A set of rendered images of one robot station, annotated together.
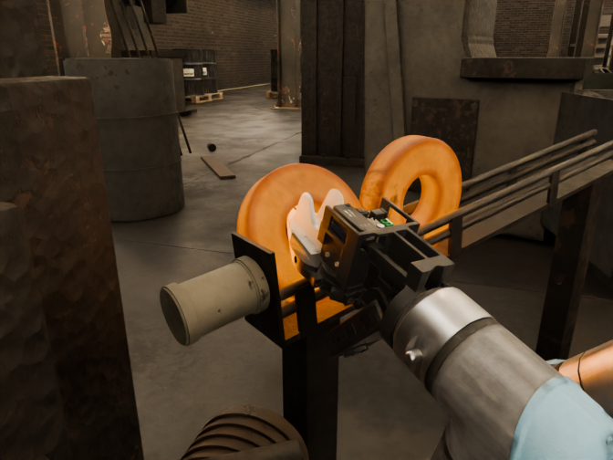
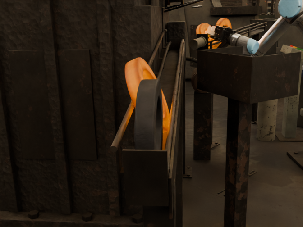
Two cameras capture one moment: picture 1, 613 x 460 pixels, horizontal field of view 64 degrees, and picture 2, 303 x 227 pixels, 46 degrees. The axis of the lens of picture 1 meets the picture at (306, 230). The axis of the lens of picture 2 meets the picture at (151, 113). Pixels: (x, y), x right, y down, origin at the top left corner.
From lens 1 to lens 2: 1.76 m
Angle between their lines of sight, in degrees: 11
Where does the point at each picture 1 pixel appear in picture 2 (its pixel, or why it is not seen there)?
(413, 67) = (190, 11)
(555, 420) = (251, 40)
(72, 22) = not seen: outside the picture
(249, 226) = (200, 32)
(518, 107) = (234, 26)
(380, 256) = (226, 30)
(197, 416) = not seen: hidden behind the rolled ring
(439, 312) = (236, 35)
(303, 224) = (209, 31)
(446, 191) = not seen: hidden behind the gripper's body
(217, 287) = (199, 39)
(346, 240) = (220, 29)
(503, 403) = (245, 41)
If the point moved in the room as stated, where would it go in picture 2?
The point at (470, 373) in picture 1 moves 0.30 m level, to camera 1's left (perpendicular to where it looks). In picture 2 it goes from (241, 39) to (188, 42)
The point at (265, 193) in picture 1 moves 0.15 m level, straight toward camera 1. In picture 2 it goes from (201, 27) to (212, 28)
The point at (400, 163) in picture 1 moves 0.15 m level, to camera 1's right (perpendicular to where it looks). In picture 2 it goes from (222, 22) to (244, 21)
